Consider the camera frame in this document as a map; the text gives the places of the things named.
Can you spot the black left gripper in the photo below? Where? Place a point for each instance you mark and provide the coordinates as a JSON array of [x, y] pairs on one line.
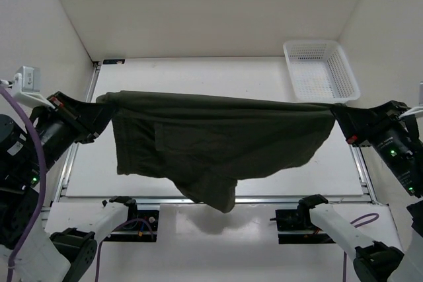
[[88, 118]]

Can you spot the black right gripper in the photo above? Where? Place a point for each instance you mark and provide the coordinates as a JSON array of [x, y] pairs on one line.
[[359, 125]]

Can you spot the olive green shorts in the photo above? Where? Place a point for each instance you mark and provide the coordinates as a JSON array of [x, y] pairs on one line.
[[205, 144]]

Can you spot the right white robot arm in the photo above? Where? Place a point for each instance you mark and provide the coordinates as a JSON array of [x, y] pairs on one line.
[[392, 130]]

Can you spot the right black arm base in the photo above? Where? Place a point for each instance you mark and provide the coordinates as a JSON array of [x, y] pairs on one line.
[[294, 225]]

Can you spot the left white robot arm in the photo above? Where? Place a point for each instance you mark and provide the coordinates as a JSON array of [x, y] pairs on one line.
[[28, 151]]

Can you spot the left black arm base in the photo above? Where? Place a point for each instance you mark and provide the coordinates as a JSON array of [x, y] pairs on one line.
[[140, 231]]

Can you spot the black corner label plate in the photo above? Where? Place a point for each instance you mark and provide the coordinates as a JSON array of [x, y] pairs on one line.
[[113, 61]]

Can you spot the white perforated plastic basket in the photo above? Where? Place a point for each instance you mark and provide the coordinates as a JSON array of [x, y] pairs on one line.
[[320, 72]]

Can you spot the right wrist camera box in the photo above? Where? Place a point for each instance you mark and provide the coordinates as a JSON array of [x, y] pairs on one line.
[[420, 94]]

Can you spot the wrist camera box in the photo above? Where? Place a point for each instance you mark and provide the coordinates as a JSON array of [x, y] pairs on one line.
[[420, 94], [28, 79]]

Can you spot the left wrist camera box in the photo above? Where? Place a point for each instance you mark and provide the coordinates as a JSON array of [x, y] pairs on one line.
[[28, 79]]

